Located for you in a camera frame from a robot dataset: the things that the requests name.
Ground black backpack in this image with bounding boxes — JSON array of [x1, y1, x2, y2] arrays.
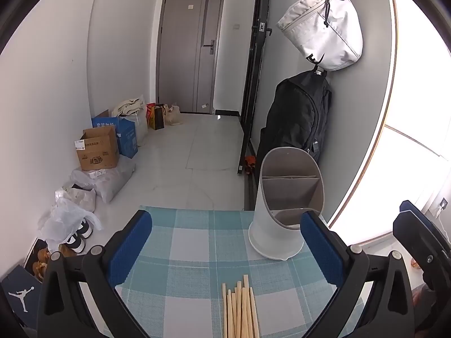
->
[[257, 70, 332, 164]]

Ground black and white sneakers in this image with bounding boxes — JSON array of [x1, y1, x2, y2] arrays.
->
[[61, 216, 94, 254]]

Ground white sling bag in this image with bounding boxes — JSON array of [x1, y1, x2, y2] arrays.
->
[[276, 0, 363, 72]]

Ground black metal frame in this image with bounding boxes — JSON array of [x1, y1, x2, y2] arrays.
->
[[237, 0, 273, 177]]

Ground brown cardboard box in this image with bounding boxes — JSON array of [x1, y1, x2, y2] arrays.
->
[[75, 126, 120, 172]]

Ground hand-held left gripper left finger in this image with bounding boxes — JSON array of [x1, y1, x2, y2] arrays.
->
[[37, 210, 153, 338]]

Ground grey plastic bag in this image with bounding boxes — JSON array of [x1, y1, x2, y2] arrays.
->
[[72, 164, 136, 204]]

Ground clear plastic bag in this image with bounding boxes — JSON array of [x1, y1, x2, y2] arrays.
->
[[38, 197, 103, 250]]

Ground dark blue shoe box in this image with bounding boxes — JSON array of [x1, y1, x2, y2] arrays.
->
[[0, 266, 41, 328]]

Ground bunch of wooden chopsticks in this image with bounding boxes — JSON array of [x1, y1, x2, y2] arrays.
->
[[221, 275, 260, 338]]

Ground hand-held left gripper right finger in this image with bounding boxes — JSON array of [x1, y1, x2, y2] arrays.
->
[[300, 210, 418, 338]]

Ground brown shoes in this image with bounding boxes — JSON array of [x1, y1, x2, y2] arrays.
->
[[32, 246, 71, 279]]

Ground grey door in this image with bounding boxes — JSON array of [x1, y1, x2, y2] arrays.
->
[[157, 0, 226, 115]]

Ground black paper bag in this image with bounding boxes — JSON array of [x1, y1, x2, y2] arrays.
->
[[152, 104, 165, 130]]

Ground blue cardboard box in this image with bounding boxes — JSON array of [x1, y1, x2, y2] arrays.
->
[[92, 110, 139, 159]]

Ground crumpled white plastic bag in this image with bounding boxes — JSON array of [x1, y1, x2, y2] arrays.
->
[[54, 183, 96, 215]]

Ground beige tote bag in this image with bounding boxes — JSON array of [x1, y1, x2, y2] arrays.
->
[[165, 105, 183, 126]]

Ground white utensil holder grey inside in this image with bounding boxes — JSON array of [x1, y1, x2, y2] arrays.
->
[[248, 147, 325, 261]]

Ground beige cloth bag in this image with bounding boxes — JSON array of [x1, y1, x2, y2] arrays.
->
[[113, 97, 147, 117]]

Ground teal checked tablecloth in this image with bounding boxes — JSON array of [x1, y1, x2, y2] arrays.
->
[[114, 205, 369, 338]]

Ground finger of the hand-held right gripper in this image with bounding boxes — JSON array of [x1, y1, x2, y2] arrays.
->
[[400, 200, 441, 233], [393, 211, 451, 289]]

